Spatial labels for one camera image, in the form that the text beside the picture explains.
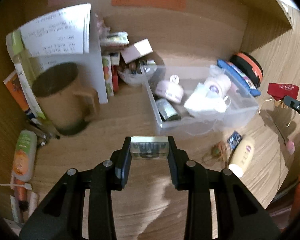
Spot red cloth pouch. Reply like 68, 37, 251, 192
267, 83, 299, 101

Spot cream lotion bottle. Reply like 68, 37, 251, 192
228, 135, 255, 178

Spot white pink roll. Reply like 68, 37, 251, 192
204, 65, 231, 98

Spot white cloth pouch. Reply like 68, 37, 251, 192
184, 83, 231, 115

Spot small silver stamp block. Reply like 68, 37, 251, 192
129, 137, 169, 159

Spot dark green glass bottle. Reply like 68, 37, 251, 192
155, 98, 181, 122

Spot pink round jar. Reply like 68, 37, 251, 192
154, 74, 184, 104

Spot orange sleeve forearm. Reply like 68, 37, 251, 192
289, 177, 300, 222

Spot blue pencil pouch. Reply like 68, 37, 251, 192
217, 59, 261, 97

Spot green orange tube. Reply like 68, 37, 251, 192
12, 129, 37, 183

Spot black orange round case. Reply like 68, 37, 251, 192
230, 51, 263, 88

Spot blue small packet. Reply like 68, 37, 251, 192
227, 131, 242, 150

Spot clear plastic storage bin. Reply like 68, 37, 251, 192
141, 65, 258, 137

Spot brown mug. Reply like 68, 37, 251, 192
32, 62, 100, 135

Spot orange book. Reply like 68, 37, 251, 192
4, 70, 31, 114

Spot clear bowl of marbles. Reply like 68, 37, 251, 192
117, 59, 157, 87

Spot fruit print box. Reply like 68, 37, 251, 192
102, 55, 114, 97

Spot small white pink box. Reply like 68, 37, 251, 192
120, 38, 153, 63

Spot green white tube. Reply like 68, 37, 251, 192
10, 29, 46, 119

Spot white open paper booklet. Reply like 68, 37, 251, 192
18, 3, 108, 104

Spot stack of small boxes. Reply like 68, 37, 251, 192
95, 13, 129, 55

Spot white charging cable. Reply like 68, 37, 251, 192
0, 174, 33, 190

